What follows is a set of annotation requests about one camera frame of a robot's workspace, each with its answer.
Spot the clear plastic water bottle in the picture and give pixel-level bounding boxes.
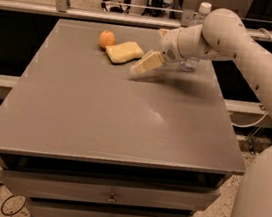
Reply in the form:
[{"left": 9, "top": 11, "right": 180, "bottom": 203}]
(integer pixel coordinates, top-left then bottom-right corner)
[{"left": 179, "top": 2, "right": 212, "bottom": 72}]

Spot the grey drawer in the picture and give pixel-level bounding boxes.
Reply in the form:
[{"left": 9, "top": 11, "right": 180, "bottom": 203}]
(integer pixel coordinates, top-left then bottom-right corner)
[
  {"left": 0, "top": 170, "right": 220, "bottom": 211},
  {"left": 26, "top": 200, "right": 192, "bottom": 217}
]

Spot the grey drawer cabinet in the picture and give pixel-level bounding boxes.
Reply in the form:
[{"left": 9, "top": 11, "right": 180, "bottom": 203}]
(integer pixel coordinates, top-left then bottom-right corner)
[{"left": 0, "top": 20, "right": 245, "bottom": 217}]

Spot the orange fruit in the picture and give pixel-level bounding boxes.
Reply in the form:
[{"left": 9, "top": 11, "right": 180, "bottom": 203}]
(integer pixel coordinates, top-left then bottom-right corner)
[{"left": 98, "top": 30, "right": 116, "bottom": 49}]

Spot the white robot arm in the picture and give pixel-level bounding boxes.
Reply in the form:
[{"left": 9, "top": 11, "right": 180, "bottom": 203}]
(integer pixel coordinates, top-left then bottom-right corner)
[{"left": 130, "top": 8, "right": 272, "bottom": 217}]

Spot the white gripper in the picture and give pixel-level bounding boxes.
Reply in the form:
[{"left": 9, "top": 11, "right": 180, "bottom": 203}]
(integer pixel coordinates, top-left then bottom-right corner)
[{"left": 130, "top": 28, "right": 183, "bottom": 75}]

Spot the lower grey drawer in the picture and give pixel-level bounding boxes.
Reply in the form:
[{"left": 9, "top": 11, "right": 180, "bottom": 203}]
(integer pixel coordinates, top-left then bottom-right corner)
[{"left": 26, "top": 200, "right": 192, "bottom": 217}]

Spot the yellow sponge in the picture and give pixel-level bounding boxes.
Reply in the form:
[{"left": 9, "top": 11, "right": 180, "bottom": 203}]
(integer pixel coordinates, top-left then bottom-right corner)
[{"left": 105, "top": 41, "right": 144, "bottom": 64}]

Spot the upper grey drawer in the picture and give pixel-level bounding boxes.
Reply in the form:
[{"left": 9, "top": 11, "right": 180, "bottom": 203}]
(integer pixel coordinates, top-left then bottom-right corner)
[{"left": 0, "top": 170, "right": 220, "bottom": 211}]

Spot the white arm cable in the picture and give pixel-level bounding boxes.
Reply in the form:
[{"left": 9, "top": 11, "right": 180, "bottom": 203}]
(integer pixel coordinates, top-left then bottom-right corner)
[{"left": 229, "top": 25, "right": 272, "bottom": 133}]

